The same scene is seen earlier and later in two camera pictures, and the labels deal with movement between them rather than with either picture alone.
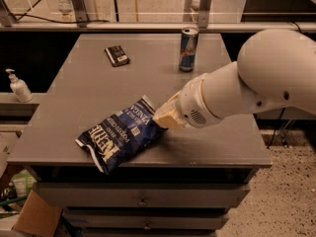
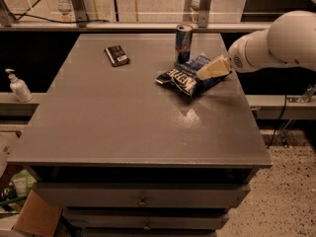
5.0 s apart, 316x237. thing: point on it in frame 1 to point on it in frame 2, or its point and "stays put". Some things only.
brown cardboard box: (37, 217) stays put
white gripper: (192, 103) to (237, 55)
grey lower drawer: (146, 219) stays put
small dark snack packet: (117, 55) stays put
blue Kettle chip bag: (116, 134) to (184, 76)
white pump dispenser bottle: (20, 88) stays put
